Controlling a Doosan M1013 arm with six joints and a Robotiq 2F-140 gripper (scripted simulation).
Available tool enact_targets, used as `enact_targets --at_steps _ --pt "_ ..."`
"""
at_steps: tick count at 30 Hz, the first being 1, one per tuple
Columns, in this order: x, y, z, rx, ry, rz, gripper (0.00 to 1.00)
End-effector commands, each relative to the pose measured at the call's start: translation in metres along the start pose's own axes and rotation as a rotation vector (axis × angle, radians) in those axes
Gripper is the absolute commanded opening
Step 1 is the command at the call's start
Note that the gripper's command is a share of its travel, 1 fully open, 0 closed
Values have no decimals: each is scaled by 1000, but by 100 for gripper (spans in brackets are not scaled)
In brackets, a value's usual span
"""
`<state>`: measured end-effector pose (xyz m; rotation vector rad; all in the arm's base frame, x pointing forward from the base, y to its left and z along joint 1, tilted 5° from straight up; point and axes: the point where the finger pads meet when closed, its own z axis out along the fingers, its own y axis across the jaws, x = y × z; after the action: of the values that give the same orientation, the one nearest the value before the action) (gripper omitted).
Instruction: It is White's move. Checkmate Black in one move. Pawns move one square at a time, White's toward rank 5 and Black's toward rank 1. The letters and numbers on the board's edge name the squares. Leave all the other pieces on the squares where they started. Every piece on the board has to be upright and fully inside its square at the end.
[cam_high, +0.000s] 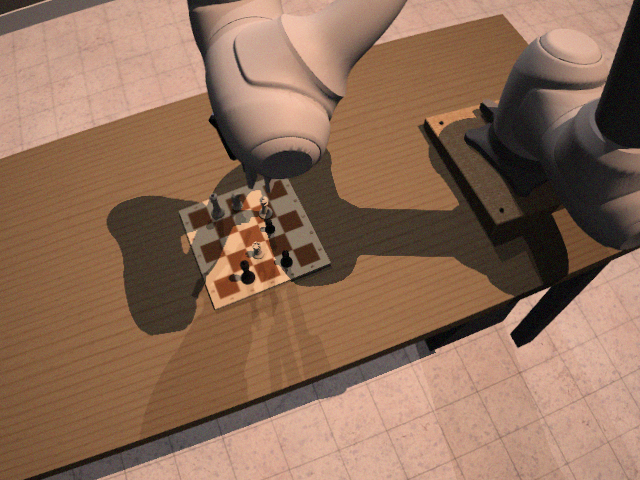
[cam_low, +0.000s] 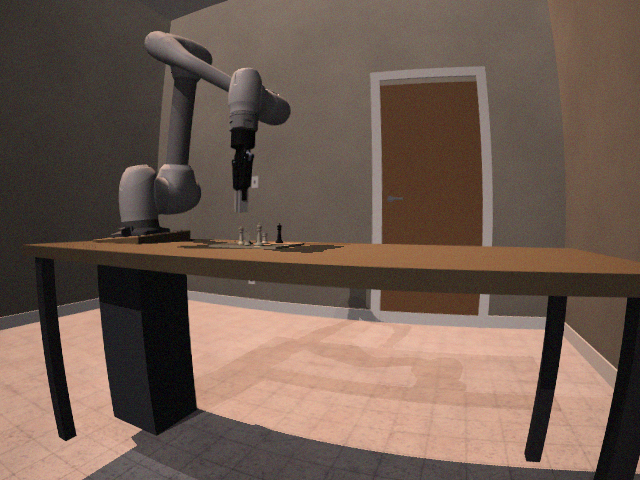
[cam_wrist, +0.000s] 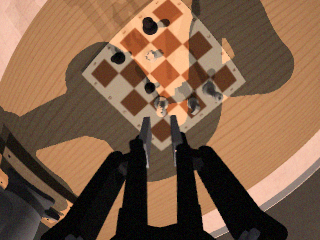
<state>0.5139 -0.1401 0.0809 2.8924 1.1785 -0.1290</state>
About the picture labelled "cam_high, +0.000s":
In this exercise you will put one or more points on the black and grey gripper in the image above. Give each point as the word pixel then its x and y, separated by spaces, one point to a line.
pixel 251 176

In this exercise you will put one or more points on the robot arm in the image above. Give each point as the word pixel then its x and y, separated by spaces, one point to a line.
pixel 273 87

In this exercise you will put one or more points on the brown and tan chessboard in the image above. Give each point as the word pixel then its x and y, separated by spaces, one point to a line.
pixel 220 244

